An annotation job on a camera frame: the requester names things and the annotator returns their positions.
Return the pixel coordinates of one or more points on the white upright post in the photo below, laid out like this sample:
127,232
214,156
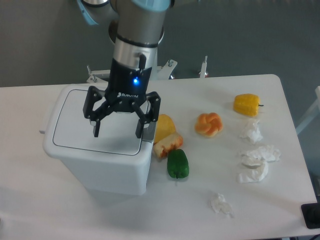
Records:
203,71

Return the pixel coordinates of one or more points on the green bell pepper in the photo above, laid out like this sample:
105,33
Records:
177,164

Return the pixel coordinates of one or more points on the yellow toast slice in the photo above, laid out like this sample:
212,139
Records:
164,127

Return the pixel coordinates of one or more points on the crumpled white tissue lower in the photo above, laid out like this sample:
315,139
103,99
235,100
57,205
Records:
252,175

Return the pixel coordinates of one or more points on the black device at edge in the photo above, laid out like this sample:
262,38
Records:
311,215

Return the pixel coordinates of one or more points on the crumpled white tissue upper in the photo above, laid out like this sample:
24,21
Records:
251,131

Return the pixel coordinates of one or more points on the small bread loaf piece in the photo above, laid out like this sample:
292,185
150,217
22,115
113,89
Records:
167,144

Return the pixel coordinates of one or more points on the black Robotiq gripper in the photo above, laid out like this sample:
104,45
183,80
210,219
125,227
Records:
125,93

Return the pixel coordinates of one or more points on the crumpled white tissue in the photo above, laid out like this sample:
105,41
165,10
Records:
219,205
251,131
256,157
252,175

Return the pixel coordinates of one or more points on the white trash can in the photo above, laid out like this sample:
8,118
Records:
115,161

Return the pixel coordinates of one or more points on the crumpled white tissue middle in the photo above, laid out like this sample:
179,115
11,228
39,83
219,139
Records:
256,157

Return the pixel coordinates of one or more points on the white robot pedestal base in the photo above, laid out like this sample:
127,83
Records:
158,72

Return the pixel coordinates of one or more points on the crumpled white tissue front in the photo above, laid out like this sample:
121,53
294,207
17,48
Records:
219,205

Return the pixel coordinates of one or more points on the yellow bell pepper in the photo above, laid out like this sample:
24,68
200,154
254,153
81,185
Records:
247,104

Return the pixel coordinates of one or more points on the white table leg frame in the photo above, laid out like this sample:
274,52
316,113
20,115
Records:
310,114

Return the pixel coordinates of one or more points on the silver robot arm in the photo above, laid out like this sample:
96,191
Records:
139,29

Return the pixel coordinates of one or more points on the orange knotted bread roll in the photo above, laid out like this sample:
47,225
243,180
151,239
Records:
208,124

